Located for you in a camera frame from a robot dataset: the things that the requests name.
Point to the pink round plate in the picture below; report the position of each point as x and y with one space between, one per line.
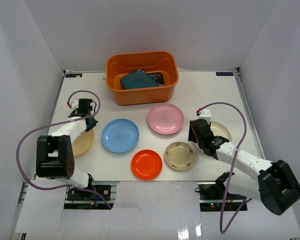
165 119

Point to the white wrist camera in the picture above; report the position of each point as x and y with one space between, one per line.
73 104
204 114

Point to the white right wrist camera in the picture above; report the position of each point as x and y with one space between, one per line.
204 114

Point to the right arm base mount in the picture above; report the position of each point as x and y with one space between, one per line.
211 198

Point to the beige floral round plate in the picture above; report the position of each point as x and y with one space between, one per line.
180 156

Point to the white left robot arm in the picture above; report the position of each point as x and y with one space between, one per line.
55 153

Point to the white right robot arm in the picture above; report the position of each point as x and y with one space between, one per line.
271 183

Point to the blue round plate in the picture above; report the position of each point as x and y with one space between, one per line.
120 136

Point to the teal square plate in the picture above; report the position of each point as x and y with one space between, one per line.
138 79

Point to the yellow round plate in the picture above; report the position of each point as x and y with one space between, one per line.
83 143

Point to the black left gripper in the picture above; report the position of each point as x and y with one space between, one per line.
90 122

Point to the cream white round plate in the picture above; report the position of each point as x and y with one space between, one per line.
220 130

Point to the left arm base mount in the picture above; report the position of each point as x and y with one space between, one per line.
99 199

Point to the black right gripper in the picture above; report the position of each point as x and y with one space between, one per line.
191 135

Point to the orange plastic bin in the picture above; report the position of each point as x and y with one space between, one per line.
120 65

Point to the orange round plate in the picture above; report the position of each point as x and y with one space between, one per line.
146 164

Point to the black floral square plate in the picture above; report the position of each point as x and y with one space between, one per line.
158 78

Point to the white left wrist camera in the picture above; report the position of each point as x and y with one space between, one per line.
73 104

